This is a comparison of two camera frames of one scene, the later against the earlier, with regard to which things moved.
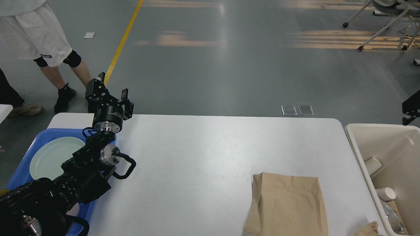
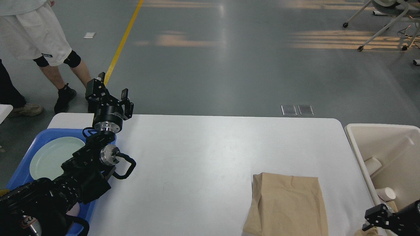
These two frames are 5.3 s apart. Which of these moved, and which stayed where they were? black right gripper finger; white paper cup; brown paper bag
Moved: black right gripper finger
Stayed: white paper cup; brown paper bag
